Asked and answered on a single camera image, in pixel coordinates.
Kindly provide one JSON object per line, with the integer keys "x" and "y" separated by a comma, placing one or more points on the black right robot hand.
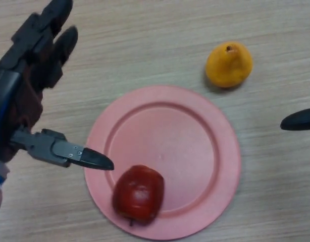
{"x": 300, "y": 122}

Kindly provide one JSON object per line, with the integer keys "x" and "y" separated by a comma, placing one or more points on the pink round plate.
{"x": 170, "y": 156}

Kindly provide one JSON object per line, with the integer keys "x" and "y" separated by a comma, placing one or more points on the red apple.
{"x": 138, "y": 192}

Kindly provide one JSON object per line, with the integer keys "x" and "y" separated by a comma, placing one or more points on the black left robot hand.
{"x": 18, "y": 95}

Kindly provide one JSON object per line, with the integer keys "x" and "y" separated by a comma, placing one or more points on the yellow pear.
{"x": 228, "y": 65}

